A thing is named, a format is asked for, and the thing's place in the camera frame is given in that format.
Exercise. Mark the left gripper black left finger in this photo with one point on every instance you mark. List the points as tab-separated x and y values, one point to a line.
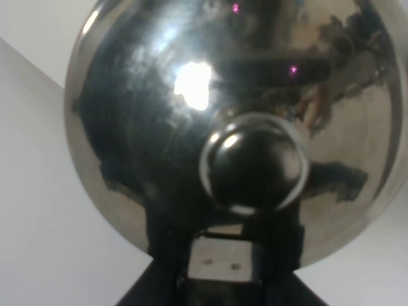
162	283

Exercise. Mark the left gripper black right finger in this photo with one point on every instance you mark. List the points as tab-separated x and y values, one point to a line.
279	285

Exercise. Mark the stainless steel teapot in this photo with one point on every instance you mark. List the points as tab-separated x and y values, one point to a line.
280	122

